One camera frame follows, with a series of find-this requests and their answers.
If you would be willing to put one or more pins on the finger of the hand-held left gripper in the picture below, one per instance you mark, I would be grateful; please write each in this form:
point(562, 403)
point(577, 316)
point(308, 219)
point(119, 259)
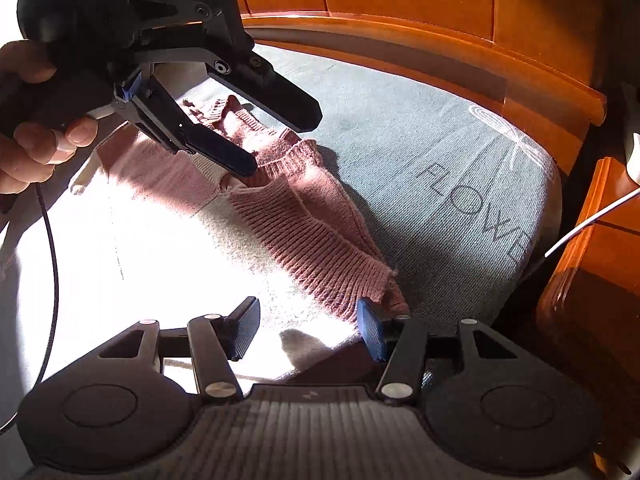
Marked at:
point(285, 100)
point(220, 152)

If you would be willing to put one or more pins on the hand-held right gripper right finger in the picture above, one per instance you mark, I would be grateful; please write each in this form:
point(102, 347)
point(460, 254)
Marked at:
point(372, 330)

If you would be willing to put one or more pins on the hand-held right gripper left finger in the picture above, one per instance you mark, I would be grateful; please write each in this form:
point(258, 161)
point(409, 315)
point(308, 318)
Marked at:
point(245, 330)

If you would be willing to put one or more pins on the pink and cream knit sweater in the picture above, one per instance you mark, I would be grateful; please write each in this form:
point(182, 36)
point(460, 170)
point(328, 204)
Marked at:
point(310, 230)

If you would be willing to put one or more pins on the person's left hand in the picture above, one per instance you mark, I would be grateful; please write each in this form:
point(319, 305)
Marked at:
point(25, 160)

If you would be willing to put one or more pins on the wooden nightstand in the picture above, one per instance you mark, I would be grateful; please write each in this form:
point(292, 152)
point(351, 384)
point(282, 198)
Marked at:
point(600, 270)

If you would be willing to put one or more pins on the white plug adapter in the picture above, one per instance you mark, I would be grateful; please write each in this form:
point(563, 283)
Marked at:
point(636, 157)

